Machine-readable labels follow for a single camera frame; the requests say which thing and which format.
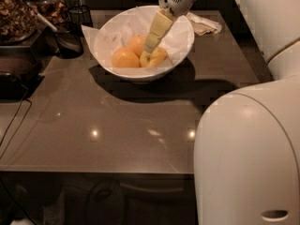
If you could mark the large glass snack jar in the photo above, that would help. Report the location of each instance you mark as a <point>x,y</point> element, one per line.
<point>17,23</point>

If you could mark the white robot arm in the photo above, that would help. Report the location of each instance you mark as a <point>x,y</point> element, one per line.
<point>247,145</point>

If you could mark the folded paper napkin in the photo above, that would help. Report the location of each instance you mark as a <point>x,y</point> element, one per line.
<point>202,26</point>

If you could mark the black wire pen holder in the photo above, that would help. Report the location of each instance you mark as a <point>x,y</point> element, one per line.
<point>80,15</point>

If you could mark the white paper liner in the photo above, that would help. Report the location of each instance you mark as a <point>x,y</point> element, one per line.
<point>125,28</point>

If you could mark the back orange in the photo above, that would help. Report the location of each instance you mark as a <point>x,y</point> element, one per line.
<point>136,44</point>

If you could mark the yellowish orange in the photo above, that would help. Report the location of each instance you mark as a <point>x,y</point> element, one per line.
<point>151,60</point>

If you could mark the white spoon handle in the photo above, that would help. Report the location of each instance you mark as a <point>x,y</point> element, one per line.
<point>43,19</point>

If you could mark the front left orange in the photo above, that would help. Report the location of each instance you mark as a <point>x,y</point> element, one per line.
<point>125,58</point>

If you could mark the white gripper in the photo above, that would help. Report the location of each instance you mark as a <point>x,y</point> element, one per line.
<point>178,0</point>

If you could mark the white bowl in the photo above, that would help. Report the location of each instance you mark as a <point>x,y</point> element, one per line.
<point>137,74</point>

